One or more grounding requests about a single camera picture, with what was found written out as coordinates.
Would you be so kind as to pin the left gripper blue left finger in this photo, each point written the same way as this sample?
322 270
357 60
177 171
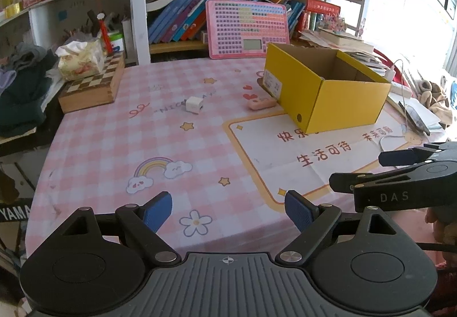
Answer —
139 226

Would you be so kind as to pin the pink keyboard learning pad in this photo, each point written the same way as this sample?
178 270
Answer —
244 28

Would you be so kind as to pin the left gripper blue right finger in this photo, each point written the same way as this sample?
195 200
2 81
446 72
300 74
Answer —
315 224

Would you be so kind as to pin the yellow cardboard box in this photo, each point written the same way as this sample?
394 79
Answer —
323 89

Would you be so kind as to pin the floral tissue box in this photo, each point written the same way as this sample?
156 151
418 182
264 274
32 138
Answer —
80 59

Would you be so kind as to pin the pink checkered tablecloth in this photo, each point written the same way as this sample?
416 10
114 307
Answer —
227 168

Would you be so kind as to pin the wooden chess box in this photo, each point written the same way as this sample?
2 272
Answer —
96 90

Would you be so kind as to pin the stack of papers and books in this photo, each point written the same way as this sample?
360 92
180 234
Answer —
353 46

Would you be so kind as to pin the red book set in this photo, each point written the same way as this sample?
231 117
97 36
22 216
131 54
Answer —
313 15

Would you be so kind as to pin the small white cube charger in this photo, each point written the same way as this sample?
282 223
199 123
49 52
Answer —
194 104

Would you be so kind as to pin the brown plush toy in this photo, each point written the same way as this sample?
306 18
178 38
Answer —
434 99

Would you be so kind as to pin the pile of clothes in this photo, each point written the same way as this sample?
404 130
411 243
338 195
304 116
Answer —
24 87

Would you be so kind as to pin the white power strip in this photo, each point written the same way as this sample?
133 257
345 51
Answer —
400 89

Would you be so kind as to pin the pink eraser case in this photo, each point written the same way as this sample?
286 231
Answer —
261 103

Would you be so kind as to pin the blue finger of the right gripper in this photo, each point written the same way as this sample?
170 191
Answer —
402 157

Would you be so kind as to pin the smartphone on table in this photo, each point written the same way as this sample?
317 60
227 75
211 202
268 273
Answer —
414 119

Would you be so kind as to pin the white wall charger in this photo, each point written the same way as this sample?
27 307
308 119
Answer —
389 74

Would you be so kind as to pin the row of blue books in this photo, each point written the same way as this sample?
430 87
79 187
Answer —
174 21

